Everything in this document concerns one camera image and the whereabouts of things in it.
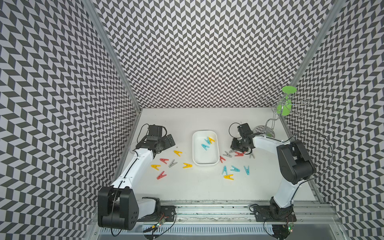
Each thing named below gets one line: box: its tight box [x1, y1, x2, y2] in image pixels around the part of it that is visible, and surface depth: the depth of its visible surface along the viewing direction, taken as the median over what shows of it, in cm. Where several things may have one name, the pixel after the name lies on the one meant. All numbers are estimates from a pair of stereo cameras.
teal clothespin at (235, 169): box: [230, 165, 241, 173], surface depth 90 cm
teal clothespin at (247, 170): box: [243, 165, 250, 176], surface depth 89 cm
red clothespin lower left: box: [156, 171, 167, 180], surface depth 86 cm
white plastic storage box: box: [192, 130, 220, 166], surface depth 98 cm
